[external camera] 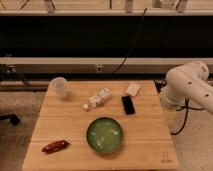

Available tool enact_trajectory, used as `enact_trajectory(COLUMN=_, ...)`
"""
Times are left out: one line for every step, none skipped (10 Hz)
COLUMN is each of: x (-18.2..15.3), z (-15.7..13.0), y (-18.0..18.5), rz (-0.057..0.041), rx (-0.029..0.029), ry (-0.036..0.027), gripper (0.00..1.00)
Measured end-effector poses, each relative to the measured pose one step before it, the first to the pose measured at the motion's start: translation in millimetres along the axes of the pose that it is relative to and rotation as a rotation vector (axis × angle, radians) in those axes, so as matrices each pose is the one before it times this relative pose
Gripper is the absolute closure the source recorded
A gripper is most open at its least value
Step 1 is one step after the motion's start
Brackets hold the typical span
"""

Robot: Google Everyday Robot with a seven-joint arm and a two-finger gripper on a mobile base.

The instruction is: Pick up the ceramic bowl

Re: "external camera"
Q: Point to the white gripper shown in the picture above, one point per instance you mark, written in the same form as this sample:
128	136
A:
169	102

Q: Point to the green ceramic bowl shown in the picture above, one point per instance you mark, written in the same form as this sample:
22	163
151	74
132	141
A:
104	135

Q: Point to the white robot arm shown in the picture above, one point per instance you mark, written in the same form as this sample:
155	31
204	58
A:
186	81

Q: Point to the black smartphone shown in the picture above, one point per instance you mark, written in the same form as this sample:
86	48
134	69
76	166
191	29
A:
128	105

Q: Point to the white sponge block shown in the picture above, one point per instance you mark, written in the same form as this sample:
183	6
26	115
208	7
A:
133	89

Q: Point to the white plastic bottle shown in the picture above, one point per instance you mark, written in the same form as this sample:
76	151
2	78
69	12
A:
97	100

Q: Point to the translucent plastic cup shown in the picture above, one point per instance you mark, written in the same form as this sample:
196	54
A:
58	84

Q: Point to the black chair base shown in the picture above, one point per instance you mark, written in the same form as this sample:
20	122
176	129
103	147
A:
14	120

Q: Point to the grey metal rail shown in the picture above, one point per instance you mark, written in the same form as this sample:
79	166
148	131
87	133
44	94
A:
138	65

